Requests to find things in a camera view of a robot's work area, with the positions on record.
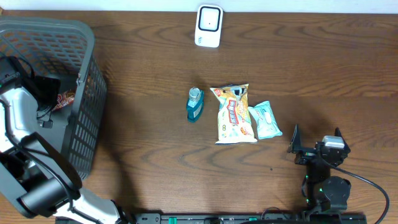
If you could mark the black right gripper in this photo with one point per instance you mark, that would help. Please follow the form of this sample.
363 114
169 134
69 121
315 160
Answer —
306 154

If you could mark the light blue wet wipes pack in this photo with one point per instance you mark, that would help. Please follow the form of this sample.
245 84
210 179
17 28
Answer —
266 123

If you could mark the yellow snack chips bag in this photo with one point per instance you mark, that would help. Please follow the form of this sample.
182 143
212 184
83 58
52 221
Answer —
234 119

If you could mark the teal mouthwash bottle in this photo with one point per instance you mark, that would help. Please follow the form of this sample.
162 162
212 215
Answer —
195 104

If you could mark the red chocolate bar wrapper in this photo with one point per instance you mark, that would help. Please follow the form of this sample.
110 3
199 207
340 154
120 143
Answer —
64 99

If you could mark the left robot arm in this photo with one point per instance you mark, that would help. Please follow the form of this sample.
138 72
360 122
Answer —
39 165

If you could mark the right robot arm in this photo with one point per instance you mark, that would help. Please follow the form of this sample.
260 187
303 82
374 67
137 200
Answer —
325 193

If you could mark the grey plastic mesh basket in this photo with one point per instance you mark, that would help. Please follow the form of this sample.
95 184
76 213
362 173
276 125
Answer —
63 49

